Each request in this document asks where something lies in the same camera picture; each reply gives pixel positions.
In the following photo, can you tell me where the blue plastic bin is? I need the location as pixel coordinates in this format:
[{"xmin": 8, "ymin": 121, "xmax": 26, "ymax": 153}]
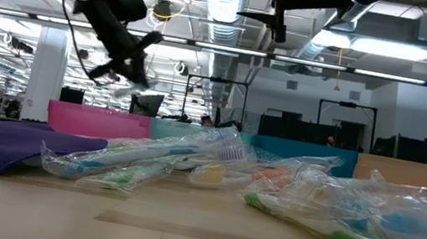
[{"xmin": 247, "ymin": 133, "xmax": 361, "ymax": 180}]

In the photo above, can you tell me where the pink plastic bin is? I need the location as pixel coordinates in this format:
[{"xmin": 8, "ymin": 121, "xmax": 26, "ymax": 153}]
[{"xmin": 44, "ymin": 98, "xmax": 154, "ymax": 147}]

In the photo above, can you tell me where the black ceiling cable reel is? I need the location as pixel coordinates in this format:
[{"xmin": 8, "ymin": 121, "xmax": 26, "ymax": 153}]
[{"xmin": 150, "ymin": 0, "xmax": 175, "ymax": 24}]

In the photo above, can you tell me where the white building pillar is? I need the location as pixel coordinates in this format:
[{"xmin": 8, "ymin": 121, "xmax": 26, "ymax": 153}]
[{"xmin": 19, "ymin": 24, "xmax": 74, "ymax": 126}]

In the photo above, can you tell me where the black gantry frame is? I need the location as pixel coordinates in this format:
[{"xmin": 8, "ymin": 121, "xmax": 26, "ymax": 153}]
[
  {"xmin": 312, "ymin": 97, "xmax": 379, "ymax": 153},
  {"xmin": 180, "ymin": 72, "xmax": 251, "ymax": 132}
]

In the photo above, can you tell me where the teal plastic bin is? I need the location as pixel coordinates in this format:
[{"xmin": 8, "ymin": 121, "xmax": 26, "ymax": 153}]
[{"xmin": 147, "ymin": 117, "xmax": 258, "ymax": 157}]

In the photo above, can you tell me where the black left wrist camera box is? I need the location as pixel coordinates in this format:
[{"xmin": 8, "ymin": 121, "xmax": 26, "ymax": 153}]
[{"xmin": 114, "ymin": 0, "xmax": 151, "ymax": 26}]

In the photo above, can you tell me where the orange plastic bin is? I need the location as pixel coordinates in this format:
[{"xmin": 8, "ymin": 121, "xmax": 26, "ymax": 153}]
[{"xmin": 351, "ymin": 152, "xmax": 427, "ymax": 191}]

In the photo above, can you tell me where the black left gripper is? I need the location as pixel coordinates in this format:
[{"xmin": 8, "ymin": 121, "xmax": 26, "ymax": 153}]
[{"xmin": 62, "ymin": 0, "xmax": 170, "ymax": 89}]

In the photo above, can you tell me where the silver air duct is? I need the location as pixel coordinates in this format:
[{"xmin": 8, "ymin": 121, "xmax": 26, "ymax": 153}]
[{"xmin": 186, "ymin": 0, "xmax": 250, "ymax": 113}]

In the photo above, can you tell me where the long ceiling light strip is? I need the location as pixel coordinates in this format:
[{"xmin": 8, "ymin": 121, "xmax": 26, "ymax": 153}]
[{"xmin": 0, "ymin": 6, "xmax": 427, "ymax": 88}]

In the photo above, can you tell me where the purple folded cloth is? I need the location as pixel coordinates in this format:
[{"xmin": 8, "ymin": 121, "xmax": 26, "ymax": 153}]
[{"xmin": 0, "ymin": 116, "xmax": 111, "ymax": 198}]

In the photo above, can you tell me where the grey monitor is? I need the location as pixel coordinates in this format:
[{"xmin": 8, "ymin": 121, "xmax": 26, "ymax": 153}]
[{"xmin": 128, "ymin": 90, "xmax": 166, "ymax": 119}]

